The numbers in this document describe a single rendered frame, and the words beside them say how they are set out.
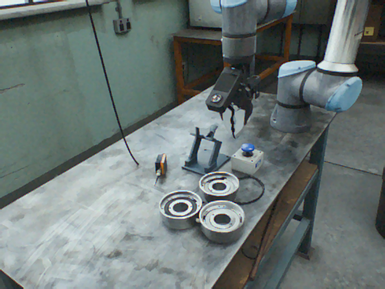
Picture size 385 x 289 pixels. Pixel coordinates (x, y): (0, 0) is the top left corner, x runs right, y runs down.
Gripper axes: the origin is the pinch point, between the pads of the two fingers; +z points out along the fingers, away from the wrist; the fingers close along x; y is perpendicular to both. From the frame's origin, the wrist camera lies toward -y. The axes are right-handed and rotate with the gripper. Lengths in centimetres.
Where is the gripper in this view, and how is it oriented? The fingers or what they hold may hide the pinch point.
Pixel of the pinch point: (234, 135)
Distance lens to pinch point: 84.9
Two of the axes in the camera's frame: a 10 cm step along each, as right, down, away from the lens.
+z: 0.6, 8.7, 4.8
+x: -8.4, -2.2, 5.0
